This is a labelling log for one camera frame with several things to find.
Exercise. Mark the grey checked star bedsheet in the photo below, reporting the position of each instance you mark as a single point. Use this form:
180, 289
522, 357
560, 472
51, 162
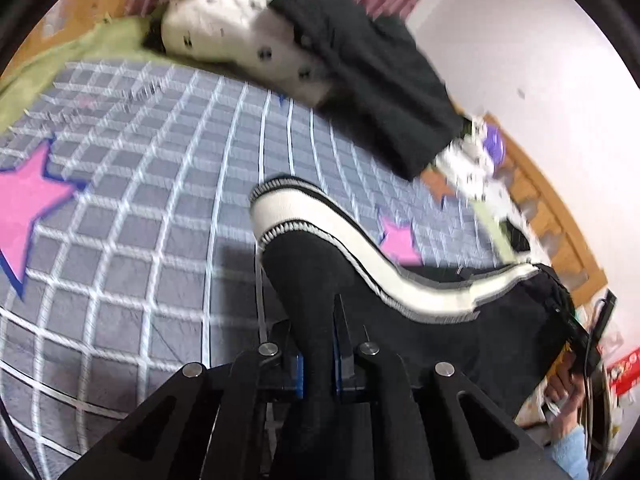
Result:
152, 265

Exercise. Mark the black pants with white stripe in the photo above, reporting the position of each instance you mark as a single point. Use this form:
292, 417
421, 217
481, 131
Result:
441, 360

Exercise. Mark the person right hand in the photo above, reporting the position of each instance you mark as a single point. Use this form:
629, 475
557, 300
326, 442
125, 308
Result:
568, 388

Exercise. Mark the green fleece blanket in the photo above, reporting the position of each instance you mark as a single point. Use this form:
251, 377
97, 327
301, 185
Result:
112, 40

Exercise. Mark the purple plush toy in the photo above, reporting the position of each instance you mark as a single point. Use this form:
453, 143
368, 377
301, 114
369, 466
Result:
494, 145

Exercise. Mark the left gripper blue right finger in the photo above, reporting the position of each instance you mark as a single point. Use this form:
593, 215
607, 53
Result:
341, 344

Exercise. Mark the white floral folded quilt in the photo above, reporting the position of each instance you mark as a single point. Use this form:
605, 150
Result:
250, 36

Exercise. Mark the black garment pile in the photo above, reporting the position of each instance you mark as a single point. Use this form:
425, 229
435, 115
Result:
400, 105

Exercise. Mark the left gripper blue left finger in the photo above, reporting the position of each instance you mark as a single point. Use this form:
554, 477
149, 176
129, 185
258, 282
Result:
296, 372

